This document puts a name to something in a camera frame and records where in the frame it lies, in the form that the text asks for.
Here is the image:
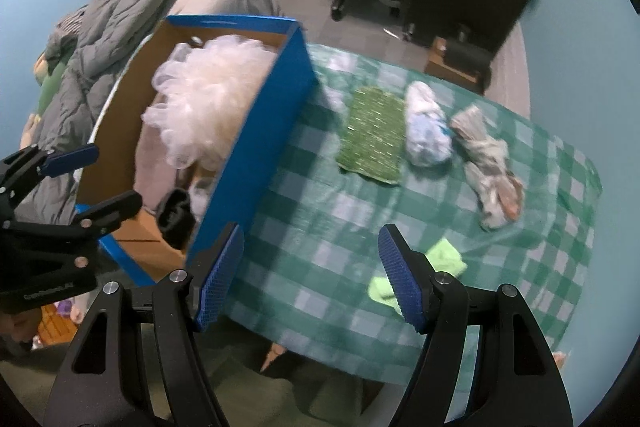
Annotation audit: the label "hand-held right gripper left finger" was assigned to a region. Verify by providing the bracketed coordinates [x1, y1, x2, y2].
[44, 222, 246, 427]

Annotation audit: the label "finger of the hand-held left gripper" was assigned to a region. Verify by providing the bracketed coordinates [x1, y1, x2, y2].
[12, 190, 144, 244]
[0, 144, 100, 210]

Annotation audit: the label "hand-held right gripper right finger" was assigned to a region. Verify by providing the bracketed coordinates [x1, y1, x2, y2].
[377, 223, 574, 427]

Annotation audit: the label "neon green cloth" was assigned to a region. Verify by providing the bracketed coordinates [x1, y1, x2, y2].
[367, 237, 469, 308]

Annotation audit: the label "brown cloth with black cuff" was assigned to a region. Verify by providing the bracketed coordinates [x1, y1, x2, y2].
[135, 122, 222, 251]

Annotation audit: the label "green scrubbing pad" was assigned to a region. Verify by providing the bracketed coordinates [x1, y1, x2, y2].
[335, 85, 407, 186]

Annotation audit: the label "white mesh bath loofah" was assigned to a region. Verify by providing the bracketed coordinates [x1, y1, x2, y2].
[141, 35, 279, 170]

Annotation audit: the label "blue cardboard box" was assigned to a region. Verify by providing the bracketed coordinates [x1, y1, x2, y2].
[75, 14, 319, 289]

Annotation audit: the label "green plush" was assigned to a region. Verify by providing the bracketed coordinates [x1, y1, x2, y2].
[34, 56, 68, 114]

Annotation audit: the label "grey quilted jacket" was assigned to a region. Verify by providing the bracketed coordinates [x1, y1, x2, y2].
[20, 0, 182, 230]

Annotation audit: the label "striped grey cloth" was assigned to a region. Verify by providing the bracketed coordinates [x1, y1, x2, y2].
[46, 4, 92, 54]

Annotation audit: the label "person's olive green pants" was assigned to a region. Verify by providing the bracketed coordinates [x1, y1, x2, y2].
[0, 342, 381, 427]

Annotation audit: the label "grey floral patterned cloth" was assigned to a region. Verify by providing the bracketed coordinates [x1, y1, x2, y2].
[449, 104, 526, 231]

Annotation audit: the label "white and blue rolled cloth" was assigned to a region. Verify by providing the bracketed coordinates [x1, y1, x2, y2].
[403, 81, 454, 168]

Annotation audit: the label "small brown cardboard box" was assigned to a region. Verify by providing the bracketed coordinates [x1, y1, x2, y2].
[424, 36, 489, 96]

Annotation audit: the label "black massage gun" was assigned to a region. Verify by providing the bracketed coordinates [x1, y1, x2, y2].
[444, 24, 494, 74]

